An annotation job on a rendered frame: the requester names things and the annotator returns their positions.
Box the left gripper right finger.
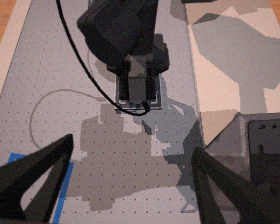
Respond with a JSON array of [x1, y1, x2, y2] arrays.
[[191, 147, 280, 224]]

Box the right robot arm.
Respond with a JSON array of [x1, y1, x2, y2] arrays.
[[77, 0, 158, 67]]

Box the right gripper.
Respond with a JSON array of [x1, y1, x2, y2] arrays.
[[106, 27, 170, 100]]

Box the blue tape outline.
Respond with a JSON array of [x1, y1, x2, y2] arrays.
[[7, 153, 74, 224]]

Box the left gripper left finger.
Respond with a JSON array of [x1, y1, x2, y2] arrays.
[[0, 134, 74, 223]]

